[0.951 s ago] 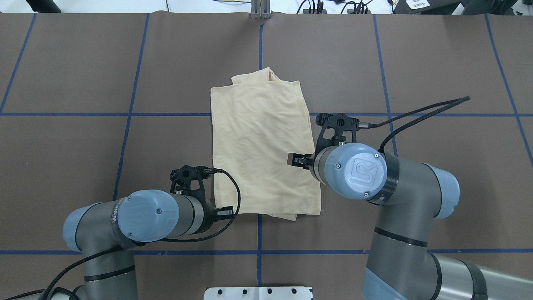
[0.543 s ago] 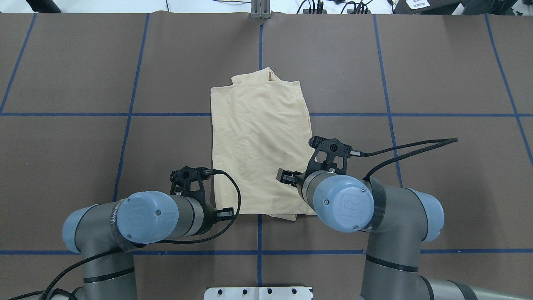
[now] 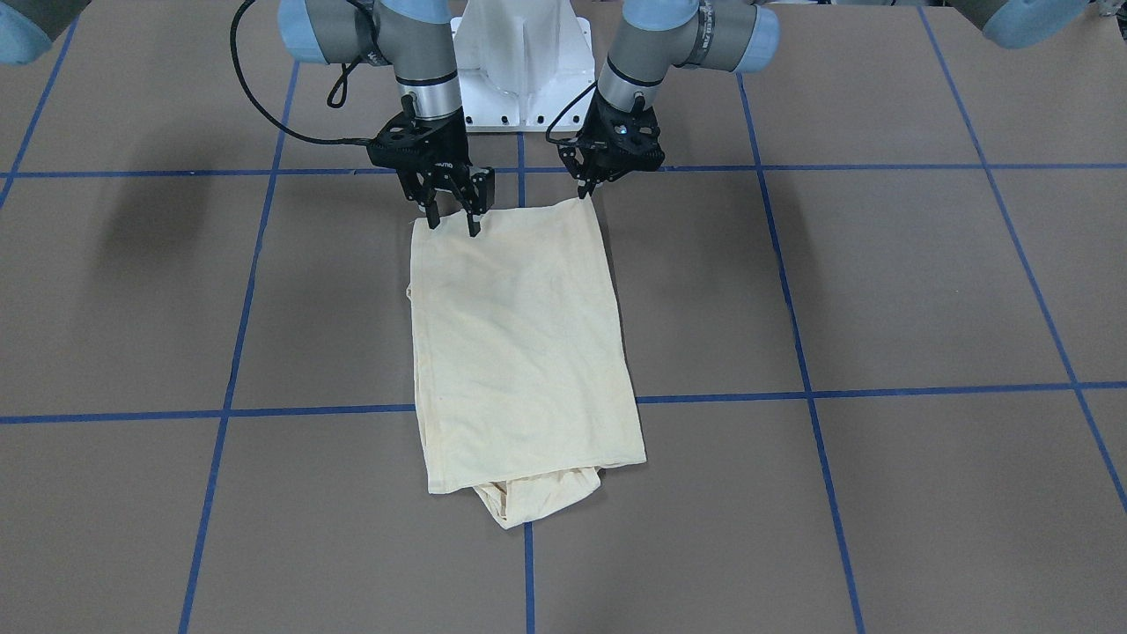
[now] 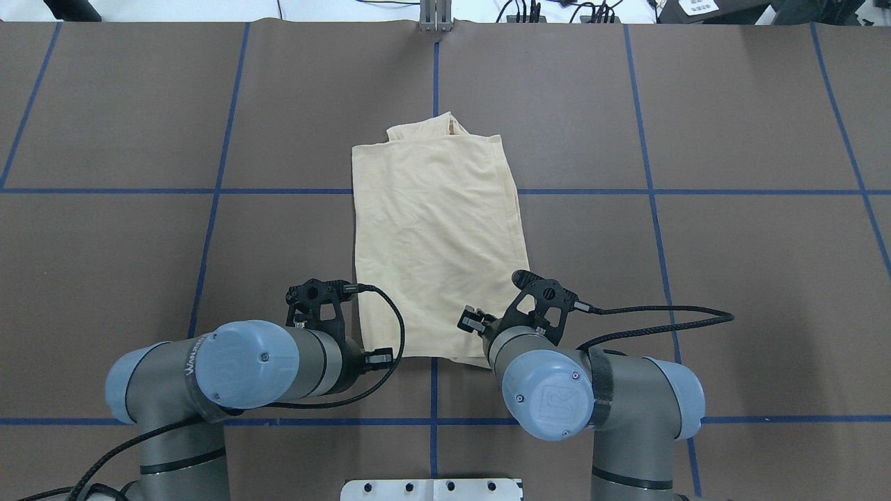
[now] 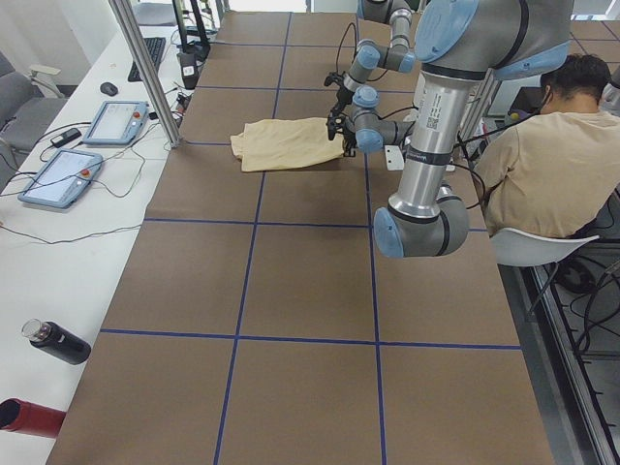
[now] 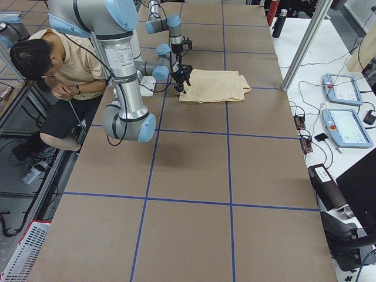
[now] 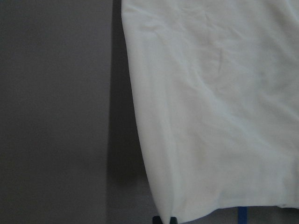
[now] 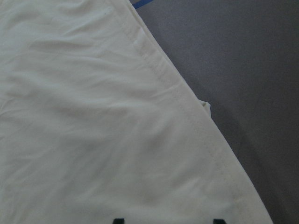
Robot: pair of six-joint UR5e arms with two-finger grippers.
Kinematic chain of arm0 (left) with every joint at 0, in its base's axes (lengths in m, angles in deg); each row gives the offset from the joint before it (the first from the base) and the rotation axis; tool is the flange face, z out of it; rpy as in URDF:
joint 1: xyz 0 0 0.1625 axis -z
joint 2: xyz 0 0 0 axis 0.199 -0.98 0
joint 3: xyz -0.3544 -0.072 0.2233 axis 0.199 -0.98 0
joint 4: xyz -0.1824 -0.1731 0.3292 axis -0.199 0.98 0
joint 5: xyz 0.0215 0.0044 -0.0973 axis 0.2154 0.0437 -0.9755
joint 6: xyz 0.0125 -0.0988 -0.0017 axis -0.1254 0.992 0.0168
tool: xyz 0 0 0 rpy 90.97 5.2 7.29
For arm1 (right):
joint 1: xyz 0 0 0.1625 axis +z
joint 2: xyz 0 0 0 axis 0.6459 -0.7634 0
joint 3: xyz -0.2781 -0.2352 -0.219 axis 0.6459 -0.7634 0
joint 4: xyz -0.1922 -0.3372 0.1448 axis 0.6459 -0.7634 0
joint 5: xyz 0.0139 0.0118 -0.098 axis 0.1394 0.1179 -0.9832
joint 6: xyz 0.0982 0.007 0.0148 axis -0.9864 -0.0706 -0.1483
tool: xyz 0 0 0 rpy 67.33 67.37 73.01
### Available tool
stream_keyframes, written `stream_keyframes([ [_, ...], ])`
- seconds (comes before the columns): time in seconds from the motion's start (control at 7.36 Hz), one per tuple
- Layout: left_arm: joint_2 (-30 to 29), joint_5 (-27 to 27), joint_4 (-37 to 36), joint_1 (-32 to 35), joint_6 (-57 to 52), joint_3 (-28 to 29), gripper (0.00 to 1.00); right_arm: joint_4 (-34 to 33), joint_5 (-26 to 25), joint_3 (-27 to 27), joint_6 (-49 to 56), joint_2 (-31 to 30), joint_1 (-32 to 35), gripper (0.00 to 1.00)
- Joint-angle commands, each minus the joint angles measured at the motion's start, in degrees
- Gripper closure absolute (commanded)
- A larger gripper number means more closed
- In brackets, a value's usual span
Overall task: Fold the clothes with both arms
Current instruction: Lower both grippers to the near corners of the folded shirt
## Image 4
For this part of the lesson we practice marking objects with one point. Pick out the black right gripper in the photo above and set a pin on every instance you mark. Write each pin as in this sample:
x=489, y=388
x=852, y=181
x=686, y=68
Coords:
x=475, y=321

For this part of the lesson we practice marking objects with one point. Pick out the aluminium frame post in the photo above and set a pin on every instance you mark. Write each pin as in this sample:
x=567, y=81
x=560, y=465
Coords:
x=435, y=16

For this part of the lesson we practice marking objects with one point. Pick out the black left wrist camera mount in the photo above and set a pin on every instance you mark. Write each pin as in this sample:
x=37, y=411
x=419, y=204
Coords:
x=316, y=305

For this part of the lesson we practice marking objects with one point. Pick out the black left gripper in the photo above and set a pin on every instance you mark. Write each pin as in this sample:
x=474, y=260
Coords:
x=356, y=360

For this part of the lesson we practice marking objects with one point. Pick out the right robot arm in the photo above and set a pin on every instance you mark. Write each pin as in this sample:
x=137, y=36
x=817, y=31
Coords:
x=637, y=408

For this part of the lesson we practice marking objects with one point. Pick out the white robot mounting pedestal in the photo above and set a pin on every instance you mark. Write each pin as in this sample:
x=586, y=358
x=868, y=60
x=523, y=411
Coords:
x=433, y=489

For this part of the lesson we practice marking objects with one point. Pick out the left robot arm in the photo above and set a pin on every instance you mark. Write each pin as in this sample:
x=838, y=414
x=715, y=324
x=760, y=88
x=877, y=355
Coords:
x=179, y=394

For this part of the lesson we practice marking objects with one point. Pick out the beige long-sleeve printed shirt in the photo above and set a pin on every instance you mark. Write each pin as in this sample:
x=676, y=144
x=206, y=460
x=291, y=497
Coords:
x=438, y=227

